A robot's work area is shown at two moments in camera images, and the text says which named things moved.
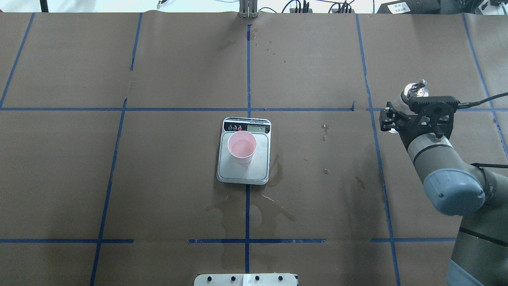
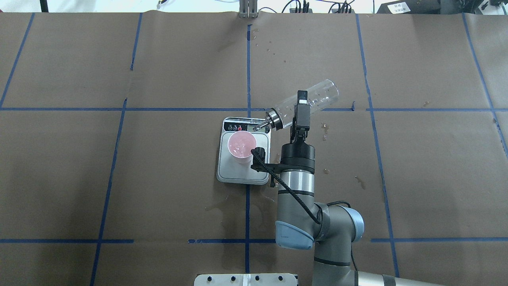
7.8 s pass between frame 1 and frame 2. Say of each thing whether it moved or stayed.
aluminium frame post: stayed
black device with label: stayed
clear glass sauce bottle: moved
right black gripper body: moved
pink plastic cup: stayed
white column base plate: stayed
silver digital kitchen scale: stayed
